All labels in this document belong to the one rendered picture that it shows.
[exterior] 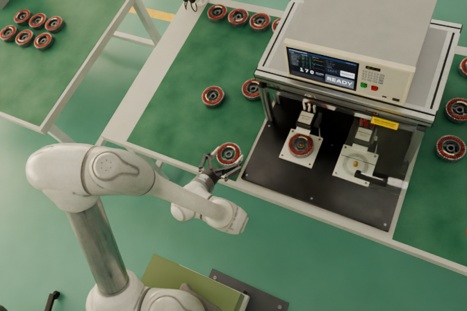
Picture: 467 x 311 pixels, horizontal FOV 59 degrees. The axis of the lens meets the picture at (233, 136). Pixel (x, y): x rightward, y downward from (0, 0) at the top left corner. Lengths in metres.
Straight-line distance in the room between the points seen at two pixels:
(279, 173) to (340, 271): 0.86
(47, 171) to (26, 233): 2.04
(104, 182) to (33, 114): 1.50
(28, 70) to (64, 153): 1.62
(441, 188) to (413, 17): 0.71
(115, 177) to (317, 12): 0.92
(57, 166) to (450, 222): 1.42
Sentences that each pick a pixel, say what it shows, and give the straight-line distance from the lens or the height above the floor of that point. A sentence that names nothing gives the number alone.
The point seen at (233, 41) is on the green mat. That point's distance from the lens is 2.28.
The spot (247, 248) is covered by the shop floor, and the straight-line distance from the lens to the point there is 2.55.
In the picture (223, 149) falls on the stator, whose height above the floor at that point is 0.83.
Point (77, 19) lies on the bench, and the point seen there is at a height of 0.75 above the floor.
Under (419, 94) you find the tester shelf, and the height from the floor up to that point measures 1.11.
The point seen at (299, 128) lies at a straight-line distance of 1.79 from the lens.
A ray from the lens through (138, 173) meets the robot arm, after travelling 1.08.
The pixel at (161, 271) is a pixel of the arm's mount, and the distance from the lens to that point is 1.75.
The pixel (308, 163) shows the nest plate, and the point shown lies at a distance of 1.82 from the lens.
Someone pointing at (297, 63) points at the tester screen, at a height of 1.21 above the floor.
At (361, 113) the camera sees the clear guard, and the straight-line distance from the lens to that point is 1.61.
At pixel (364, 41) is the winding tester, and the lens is 1.48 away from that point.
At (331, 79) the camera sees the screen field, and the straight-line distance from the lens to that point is 1.57.
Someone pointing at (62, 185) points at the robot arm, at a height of 1.57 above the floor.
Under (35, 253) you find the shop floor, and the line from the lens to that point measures 3.10.
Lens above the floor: 2.46
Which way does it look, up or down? 61 degrees down
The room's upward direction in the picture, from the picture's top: 23 degrees counter-clockwise
